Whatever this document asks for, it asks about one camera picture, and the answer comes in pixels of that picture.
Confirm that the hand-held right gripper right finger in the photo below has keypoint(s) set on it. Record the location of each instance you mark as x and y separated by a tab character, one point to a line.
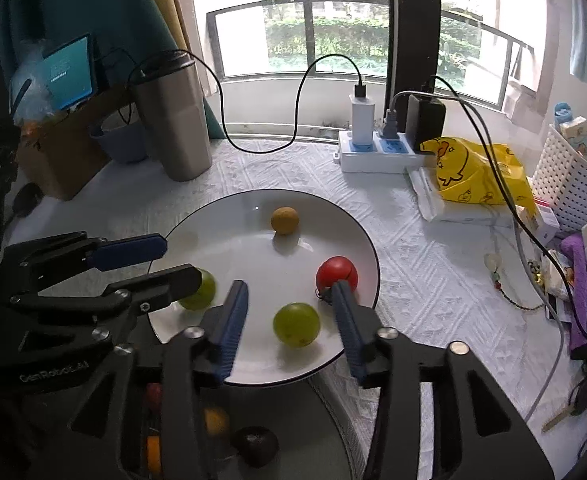
347	332

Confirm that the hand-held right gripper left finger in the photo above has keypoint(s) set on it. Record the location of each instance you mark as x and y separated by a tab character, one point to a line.
231	332

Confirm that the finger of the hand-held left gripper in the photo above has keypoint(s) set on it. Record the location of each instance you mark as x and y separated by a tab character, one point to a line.
128	251
168	285

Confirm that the green round fruit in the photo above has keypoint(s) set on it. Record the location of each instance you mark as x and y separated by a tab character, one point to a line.
296	324
206	294

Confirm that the red tomato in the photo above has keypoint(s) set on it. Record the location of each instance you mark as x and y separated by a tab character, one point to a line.
341	271
153	395

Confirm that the white dark-rimmed bowl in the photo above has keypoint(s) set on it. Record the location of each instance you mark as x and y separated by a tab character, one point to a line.
253	260

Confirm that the dark round fruit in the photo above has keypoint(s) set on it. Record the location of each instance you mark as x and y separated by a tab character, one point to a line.
254	444

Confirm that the yellow brown round fruit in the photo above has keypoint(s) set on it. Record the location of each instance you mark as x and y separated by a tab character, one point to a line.
285	220

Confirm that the blue plastic bowl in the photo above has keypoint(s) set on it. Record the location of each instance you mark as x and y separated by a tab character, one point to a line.
121	141

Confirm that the round grey mat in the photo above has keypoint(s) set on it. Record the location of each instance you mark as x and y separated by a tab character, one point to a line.
318	440

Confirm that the brown cardboard box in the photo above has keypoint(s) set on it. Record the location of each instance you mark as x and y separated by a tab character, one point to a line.
58	160

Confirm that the stainless steel tumbler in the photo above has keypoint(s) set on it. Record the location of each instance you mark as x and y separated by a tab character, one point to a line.
173	120

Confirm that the white tissue pack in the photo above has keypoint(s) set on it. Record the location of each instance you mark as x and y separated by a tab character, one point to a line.
433	202

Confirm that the white power strip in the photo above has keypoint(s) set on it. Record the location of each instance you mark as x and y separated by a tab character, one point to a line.
373	157

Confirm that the clear plastic bag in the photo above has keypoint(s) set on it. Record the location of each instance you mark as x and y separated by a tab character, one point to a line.
27	87

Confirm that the yellow plastic bag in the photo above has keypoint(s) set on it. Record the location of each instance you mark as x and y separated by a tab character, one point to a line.
473	170

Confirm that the white charger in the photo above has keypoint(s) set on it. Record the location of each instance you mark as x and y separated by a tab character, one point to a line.
362	120

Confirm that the small pink white box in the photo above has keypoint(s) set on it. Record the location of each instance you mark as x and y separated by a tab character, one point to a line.
543	220

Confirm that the black power adapter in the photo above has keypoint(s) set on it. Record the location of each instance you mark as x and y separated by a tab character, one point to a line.
426	117

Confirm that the purple bag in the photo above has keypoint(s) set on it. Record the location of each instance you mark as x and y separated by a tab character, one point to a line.
577	305

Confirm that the bunch of keys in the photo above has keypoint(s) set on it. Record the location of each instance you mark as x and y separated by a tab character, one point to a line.
581	405

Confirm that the teal curtain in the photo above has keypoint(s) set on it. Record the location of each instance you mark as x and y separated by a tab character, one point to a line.
98	5

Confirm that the yellow curtain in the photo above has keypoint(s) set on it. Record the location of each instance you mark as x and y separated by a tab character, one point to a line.
176	0

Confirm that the white perforated basket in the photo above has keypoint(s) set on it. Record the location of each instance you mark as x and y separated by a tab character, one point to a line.
568	180

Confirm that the balcony railing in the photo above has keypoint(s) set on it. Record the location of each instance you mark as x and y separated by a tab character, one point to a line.
323	10

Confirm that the black window pillar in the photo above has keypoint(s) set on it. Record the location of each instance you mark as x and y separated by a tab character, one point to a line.
413	25

